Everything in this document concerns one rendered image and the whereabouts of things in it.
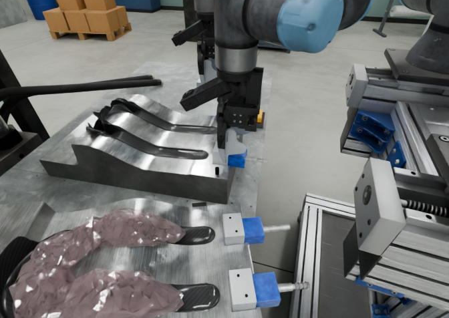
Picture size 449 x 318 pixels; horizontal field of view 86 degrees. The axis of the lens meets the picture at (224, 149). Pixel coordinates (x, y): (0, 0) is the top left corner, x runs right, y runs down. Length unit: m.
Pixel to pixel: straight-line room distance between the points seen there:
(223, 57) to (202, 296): 0.39
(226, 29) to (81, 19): 5.06
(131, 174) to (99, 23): 4.73
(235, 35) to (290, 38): 0.10
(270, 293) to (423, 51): 0.70
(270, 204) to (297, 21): 1.41
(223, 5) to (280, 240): 1.30
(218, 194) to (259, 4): 0.39
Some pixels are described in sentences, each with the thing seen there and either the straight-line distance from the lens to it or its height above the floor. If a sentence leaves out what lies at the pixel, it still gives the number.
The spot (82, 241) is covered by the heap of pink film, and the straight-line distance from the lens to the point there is 0.50.
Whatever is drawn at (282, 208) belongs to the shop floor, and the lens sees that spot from 1.64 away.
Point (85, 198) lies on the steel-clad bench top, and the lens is 0.71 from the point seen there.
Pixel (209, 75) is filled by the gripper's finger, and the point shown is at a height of 0.99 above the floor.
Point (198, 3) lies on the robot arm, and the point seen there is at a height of 1.17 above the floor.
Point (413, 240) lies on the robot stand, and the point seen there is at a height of 0.96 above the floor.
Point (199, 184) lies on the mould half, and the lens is 0.57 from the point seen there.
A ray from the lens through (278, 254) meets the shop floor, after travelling 1.47.
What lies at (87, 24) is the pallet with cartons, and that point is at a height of 0.26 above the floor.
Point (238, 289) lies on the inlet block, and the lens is 0.43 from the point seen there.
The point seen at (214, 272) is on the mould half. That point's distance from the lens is 0.46.
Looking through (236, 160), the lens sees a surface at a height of 0.90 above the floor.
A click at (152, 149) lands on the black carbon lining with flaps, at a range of 0.66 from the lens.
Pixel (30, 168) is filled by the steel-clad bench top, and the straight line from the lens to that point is 0.89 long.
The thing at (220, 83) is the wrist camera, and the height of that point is 1.09.
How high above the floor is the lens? 1.28
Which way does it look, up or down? 39 degrees down
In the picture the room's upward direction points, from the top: straight up
